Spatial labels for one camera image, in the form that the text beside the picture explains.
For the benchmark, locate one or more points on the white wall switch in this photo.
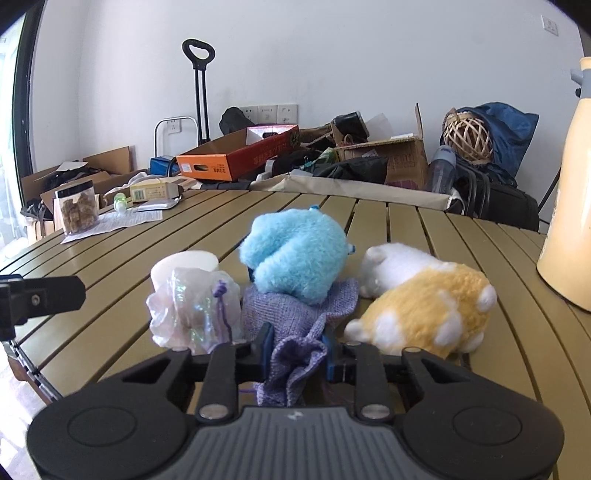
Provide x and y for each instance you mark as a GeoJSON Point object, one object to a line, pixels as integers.
{"type": "Point", "coordinates": [550, 26]}

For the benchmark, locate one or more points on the worn cardboard box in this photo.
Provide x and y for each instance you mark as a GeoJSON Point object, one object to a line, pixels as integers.
{"type": "Point", "coordinates": [397, 157]}

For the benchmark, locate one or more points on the white packet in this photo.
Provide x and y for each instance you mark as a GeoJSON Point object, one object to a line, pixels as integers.
{"type": "Point", "coordinates": [154, 205]}

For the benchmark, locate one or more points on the white and orange plush toy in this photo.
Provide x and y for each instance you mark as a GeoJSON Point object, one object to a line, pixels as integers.
{"type": "Point", "coordinates": [415, 309]}

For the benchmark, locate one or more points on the small blue box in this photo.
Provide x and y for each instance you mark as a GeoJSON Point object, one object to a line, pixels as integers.
{"type": "Point", "coordinates": [162, 166]}

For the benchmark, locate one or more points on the tan folding table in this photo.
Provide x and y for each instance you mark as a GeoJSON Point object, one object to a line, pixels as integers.
{"type": "Point", "coordinates": [415, 240]}

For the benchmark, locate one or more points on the open cardboard box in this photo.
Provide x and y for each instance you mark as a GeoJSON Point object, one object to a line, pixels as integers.
{"type": "Point", "coordinates": [106, 166]}

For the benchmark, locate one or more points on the iridescent plastic bag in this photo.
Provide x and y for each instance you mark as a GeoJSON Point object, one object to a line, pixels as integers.
{"type": "Point", "coordinates": [194, 318]}

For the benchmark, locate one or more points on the small beige box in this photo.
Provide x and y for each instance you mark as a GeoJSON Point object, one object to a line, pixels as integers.
{"type": "Point", "coordinates": [152, 190]}

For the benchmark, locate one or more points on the wicker ball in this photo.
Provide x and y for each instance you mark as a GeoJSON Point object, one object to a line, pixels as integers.
{"type": "Point", "coordinates": [468, 136]}

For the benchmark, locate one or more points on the cream thermos jug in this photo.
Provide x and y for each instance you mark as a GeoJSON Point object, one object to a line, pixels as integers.
{"type": "Point", "coordinates": [570, 184]}

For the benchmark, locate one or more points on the white metal frame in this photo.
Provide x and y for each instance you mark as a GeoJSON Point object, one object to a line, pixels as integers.
{"type": "Point", "coordinates": [159, 134]}

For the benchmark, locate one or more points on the black door frame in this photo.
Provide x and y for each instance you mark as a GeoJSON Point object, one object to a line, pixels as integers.
{"type": "Point", "coordinates": [25, 92]}

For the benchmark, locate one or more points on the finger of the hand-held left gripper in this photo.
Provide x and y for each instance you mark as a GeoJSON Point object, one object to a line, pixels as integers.
{"type": "Point", "coordinates": [53, 295]}

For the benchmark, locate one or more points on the black luggage bag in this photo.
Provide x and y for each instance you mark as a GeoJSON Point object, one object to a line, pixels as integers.
{"type": "Point", "coordinates": [503, 203]}

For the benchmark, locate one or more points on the white wall socket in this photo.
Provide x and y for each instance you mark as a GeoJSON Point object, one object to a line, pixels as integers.
{"type": "Point", "coordinates": [249, 114]}
{"type": "Point", "coordinates": [287, 113]}
{"type": "Point", "coordinates": [268, 114]}

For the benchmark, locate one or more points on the clear snack jar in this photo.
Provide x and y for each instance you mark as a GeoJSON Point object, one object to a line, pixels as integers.
{"type": "Point", "coordinates": [76, 212]}

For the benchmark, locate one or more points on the blue bag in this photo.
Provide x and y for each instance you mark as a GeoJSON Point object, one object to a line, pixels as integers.
{"type": "Point", "coordinates": [512, 134]}

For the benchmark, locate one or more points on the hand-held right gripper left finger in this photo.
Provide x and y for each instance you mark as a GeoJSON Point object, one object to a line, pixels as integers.
{"type": "Point", "coordinates": [267, 353]}

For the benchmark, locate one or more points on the green capped bottle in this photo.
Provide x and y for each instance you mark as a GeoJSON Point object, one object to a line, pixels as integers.
{"type": "Point", "coordinates": [121, 203]}

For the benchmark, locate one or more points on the beige wagon fabric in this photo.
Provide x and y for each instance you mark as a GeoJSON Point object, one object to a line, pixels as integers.
{"type": "Point", "coordinates": [351, 189]}

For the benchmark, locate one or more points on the grey water bottle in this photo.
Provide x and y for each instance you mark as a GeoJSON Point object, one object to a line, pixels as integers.
{"type": "Point", "coordinates": [441, 170]}

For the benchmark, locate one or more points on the white round sponge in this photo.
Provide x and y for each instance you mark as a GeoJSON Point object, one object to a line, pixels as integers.
{"type": "Point", "coordinates": [184, 267]}

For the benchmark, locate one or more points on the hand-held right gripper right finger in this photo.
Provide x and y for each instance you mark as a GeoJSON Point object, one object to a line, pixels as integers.
{"type": "Point", "coordinates": [330, 364]}

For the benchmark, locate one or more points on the blue plush toy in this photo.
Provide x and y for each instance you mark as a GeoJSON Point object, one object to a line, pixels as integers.
{"type": "Point", "coordinates": [295, 249]}

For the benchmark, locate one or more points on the purple knit cloth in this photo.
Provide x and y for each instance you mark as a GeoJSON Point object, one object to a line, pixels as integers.
{"type": "Point", "coordinates": [295, 323]}

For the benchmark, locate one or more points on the white paper sheet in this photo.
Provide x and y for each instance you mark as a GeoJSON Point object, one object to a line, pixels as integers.
{"type": "Point", "coordinates": [115, 221]}

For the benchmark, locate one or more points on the orange cardboard box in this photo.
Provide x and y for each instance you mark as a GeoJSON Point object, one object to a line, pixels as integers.
{"type": "Point", "coordinates": [221, 164]}

